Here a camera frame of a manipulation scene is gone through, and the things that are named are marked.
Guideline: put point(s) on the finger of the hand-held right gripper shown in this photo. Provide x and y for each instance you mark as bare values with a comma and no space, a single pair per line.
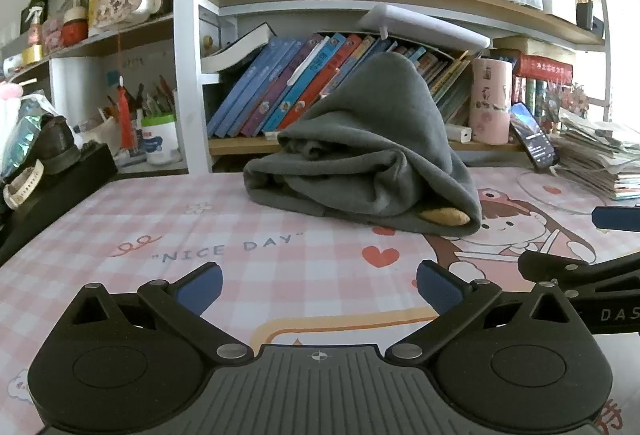
617,218
550,267

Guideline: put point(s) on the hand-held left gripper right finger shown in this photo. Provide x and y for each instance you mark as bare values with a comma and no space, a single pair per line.
440,287

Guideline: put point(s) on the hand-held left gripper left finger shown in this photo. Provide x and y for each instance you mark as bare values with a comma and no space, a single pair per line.
200,287

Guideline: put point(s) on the grey sweatshirt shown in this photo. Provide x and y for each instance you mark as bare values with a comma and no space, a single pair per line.
370,140

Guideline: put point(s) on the stack of magazines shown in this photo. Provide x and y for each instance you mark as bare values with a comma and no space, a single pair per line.
595,160

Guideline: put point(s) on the pink checked table mat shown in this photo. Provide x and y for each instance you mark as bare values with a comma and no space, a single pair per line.
150,225

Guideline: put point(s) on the black smartphone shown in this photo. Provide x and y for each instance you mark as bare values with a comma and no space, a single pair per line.
532,135

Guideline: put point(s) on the white jar with green lid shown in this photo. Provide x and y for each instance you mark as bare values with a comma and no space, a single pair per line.
160,142

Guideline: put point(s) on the small white charger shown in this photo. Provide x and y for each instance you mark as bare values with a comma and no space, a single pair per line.
457,133

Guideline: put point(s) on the pink cylindrical tin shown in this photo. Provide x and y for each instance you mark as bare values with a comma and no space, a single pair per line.
490,105

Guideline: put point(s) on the red tassel ornament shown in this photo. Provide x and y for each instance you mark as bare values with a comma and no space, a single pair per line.
125,115

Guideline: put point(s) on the bunch of paint brushes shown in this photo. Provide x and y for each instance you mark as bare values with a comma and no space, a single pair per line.
155,100

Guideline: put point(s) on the white wristwatch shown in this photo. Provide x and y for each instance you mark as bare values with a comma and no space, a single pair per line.
22,182

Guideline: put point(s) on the black leather shoe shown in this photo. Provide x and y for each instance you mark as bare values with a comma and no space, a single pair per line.
55,140

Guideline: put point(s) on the small black box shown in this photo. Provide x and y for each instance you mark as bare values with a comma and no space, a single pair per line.
584,14

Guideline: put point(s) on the row of leaning books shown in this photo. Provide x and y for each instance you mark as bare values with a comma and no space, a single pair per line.
280,90

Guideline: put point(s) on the white wooden bookshelf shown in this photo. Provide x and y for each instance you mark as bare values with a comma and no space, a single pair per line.
187,65

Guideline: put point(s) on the iridescent plastic bag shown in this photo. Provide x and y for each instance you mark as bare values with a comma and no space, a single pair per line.
25,125

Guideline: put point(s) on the white flat board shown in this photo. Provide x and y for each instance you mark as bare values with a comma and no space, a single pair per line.
425,27

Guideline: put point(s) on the pink white plush toy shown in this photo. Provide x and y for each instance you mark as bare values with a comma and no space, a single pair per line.
9,91

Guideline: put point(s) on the red jar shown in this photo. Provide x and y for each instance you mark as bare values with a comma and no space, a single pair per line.
75,32

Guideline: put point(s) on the yellow tape roll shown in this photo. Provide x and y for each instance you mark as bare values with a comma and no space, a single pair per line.
31,54

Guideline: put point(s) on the pink floral box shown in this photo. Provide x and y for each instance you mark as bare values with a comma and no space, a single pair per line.
52,37

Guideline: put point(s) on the pink spray bottle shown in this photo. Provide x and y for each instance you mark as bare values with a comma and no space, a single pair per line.
35,32

